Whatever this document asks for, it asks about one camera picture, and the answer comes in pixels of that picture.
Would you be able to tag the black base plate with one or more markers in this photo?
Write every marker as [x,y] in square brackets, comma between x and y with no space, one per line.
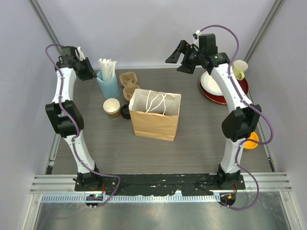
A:
[190,184]

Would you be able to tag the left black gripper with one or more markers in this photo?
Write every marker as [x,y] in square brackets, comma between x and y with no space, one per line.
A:
[90,74]

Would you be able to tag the aluminium frame rail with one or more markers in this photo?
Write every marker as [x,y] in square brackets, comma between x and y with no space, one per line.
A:
[60,189]

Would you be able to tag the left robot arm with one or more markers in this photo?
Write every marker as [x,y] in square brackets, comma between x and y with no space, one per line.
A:
[65,117]

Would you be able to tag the pale yellow mug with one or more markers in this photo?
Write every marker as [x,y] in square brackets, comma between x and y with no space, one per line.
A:
[239,68]

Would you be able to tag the cardboard cup carrier stack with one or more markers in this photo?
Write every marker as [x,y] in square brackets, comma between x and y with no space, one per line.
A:
[129,82]

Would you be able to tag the white paper plate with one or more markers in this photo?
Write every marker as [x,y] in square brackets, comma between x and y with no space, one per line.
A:
[209,84]

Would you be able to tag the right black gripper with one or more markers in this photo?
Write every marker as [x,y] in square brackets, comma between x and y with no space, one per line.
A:
[185,48]

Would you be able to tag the brown paper bag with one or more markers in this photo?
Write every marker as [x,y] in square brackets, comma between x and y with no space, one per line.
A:
[155,114]

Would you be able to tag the orange bowl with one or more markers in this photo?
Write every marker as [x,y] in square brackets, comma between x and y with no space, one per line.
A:
[253,142]

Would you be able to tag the light blue straw holder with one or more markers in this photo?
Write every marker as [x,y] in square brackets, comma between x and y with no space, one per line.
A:
[110,89]

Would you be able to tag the red round tray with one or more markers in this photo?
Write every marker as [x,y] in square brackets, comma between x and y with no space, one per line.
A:
[216,99]

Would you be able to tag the stack of paper cups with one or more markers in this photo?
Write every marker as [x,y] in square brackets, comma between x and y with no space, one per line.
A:
[112,108]

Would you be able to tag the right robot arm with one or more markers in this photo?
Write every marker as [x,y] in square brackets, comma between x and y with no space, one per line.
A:
[243,114]

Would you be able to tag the stack of black lids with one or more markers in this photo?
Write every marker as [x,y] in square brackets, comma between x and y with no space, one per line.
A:
[125,112]

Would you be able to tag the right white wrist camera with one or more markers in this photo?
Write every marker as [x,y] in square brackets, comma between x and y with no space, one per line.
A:
[196,38]

